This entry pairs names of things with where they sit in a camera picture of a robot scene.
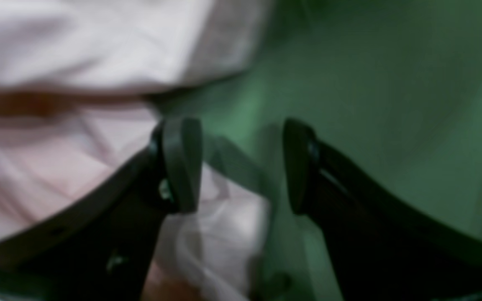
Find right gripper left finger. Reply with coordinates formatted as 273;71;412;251
0;117;203;301

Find pink printed t-shirt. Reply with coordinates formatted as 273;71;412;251
0;0;273;301

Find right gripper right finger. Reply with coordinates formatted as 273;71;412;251
282;118;482;301

